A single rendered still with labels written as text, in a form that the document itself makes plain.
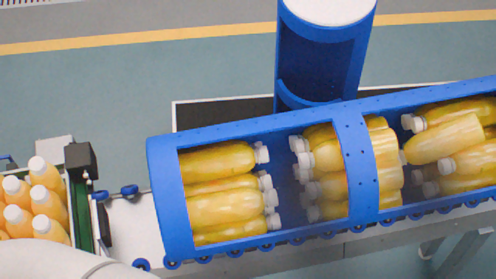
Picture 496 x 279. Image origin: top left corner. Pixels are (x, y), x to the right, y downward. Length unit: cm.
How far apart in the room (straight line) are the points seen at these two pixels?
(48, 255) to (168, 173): 67
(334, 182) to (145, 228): 49
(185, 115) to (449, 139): 142
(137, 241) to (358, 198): 56
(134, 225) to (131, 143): 120
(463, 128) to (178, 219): 66
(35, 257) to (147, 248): 91
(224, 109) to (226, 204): 131
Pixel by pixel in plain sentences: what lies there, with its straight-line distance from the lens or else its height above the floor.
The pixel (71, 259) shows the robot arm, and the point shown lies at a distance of 78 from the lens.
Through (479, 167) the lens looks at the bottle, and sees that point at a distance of 163.
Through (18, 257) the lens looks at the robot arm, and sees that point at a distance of 84.
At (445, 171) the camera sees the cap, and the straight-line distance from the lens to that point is 161.
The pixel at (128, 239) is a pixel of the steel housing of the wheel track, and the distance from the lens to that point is 173.
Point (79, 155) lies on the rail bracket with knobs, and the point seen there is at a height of 100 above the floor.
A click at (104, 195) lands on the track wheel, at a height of 98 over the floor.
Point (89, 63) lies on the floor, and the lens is 317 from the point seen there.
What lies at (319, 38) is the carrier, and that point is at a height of 98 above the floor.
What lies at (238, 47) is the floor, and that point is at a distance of 313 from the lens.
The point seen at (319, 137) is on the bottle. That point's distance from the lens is 157.
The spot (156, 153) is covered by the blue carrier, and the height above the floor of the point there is 123.
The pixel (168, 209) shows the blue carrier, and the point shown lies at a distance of 143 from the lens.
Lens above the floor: 252
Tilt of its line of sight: 61 degrees down
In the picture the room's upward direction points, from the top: 1 degrees counter-clockwise
